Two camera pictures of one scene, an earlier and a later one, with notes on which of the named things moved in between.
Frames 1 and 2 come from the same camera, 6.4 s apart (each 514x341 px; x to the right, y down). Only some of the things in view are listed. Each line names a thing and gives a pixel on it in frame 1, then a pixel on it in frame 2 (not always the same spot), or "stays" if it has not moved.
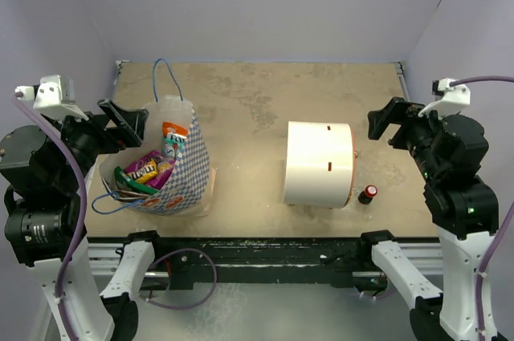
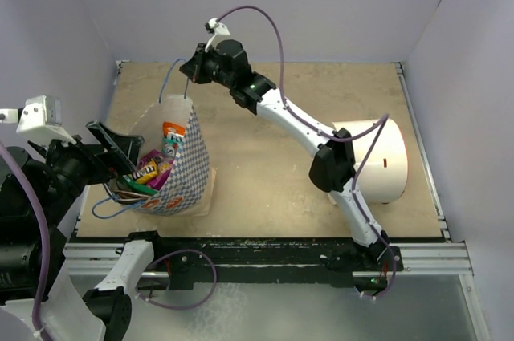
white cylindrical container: (319, 164) to (383, 174)
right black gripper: (398, 110) to (195, 67)
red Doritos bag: (149, 202) to (128, 196)
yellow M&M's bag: (145, 173) stays
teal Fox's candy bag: (172, 144) stays
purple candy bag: (165, 166) stays
